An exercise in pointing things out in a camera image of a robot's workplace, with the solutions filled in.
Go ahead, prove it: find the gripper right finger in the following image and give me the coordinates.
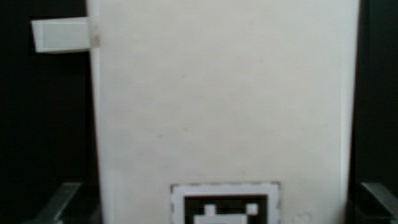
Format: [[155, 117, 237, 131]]
[[349, 182, 398, 224]]

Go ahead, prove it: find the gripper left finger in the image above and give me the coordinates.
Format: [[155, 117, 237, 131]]
[[24, 182, 98, 224]]

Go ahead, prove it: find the small white cabinet top block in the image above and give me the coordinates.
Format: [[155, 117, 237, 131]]
[[88, 0, 361, 224]]

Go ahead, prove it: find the white cabinet body box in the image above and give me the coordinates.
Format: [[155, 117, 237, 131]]
[[31, 17, 93, 54]]

